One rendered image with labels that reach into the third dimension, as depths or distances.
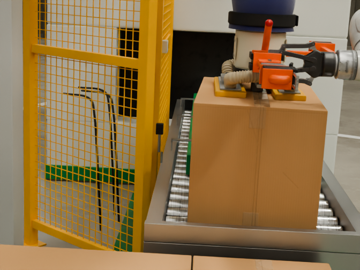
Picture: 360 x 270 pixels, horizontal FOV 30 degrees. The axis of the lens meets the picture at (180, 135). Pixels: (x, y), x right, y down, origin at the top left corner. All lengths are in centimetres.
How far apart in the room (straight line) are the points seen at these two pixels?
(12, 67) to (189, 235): 107
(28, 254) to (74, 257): 13
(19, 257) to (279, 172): 80
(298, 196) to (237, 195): 18
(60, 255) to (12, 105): 93
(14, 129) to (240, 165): 108
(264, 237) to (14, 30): 130
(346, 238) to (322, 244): 8
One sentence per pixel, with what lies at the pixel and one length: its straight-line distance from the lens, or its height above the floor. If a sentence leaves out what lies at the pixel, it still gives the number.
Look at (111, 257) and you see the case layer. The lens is 196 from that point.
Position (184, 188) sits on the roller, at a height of 54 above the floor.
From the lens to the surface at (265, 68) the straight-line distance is 168.
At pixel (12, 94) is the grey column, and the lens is 273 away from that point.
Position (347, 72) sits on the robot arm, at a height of 108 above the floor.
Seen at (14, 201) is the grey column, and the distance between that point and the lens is 285.
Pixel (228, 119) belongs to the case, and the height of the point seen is 92.
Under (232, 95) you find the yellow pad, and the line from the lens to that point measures 215.
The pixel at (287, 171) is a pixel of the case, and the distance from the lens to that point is 206.
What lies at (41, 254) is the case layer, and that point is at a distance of 199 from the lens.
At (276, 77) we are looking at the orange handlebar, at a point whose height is 110.
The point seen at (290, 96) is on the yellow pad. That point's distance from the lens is 217.
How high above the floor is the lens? 131
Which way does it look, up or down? 13 degrees down
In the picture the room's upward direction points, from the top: 3 degrees clockwise
